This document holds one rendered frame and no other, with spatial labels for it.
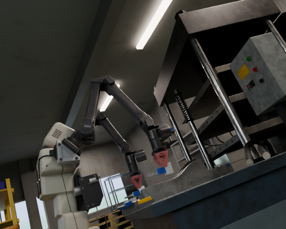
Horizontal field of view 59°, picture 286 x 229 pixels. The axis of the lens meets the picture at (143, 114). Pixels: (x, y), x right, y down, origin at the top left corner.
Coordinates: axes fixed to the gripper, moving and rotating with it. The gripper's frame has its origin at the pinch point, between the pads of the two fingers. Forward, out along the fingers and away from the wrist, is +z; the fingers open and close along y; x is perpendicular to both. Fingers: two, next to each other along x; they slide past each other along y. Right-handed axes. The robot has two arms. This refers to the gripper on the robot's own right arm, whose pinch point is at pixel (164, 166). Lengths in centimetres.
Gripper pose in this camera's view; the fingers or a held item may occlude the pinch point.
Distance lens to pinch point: 131.6
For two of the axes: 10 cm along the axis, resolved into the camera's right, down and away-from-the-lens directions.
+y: -1.0, 3.9, 9.2
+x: -9.4, 2.6, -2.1
